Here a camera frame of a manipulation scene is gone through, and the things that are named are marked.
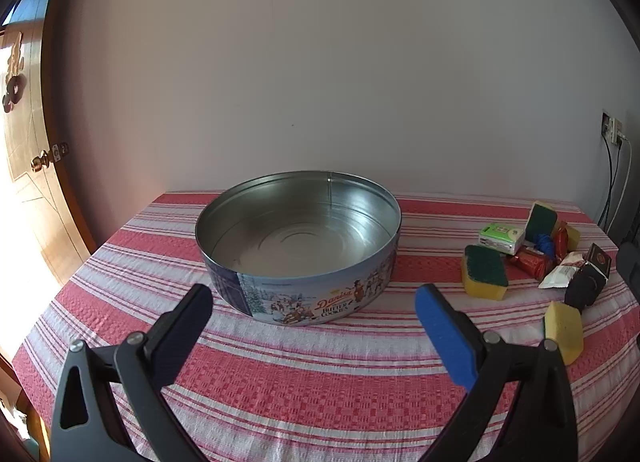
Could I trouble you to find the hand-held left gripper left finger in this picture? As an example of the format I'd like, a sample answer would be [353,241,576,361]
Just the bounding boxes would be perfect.
[49,283,215,462]

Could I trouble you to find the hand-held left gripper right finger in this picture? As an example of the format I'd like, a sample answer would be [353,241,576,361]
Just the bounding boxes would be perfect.
[415,283,572,462]

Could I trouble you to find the green tissue pack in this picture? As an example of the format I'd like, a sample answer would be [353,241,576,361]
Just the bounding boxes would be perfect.
[477,223,526,255]

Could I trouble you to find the white snack packet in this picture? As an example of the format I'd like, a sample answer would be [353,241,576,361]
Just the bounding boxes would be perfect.
[538,251,586,289]

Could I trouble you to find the blue yarn bundle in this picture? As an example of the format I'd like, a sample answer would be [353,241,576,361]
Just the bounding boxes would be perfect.
[532,233,556,258]

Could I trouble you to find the round metal cookie tin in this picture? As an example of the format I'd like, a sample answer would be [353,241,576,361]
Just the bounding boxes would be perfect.
[195,169,402,325]

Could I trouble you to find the red candy packet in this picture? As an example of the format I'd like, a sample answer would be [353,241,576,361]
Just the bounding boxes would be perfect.
[552,222,571,260]
[510,248,556,279]

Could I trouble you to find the red striped tablecloth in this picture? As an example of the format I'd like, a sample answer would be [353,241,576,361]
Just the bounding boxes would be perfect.
[10,191,636,462]

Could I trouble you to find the wooden door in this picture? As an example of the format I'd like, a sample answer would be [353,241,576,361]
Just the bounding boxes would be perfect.
[0,0,98,295]

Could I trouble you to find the dark grey object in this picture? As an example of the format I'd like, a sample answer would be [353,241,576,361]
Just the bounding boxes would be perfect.
[619,239,640,293]

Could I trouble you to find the hanging door ornament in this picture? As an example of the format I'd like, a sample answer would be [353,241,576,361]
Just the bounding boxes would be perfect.
[1,32,28,113]

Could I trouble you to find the white wall socket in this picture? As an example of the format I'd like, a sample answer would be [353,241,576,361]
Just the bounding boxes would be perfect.
[601,111,626,145]

